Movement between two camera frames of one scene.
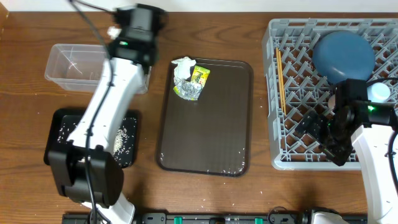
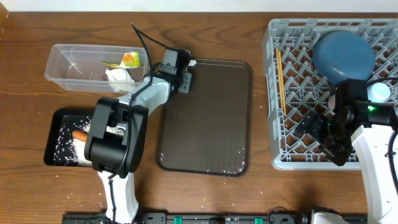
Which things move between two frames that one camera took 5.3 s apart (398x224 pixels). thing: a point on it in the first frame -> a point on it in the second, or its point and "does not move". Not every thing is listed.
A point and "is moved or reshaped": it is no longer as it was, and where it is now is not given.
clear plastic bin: (79, 68) does not move
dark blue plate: (341, 55) does not move
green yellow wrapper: (188, 90) is moved or reshaped
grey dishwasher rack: (295, 92) does not move
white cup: (331, 102) does not move
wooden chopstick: (279, 79) does not move
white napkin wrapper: (114, 32) is moved or reshaped
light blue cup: (378, 92) does not move
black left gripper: (153, 48) -> (186, 88)
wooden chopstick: (282, 83) does not move
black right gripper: (338, 154) does not move
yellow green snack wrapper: (200, 74) is moved or reshaped
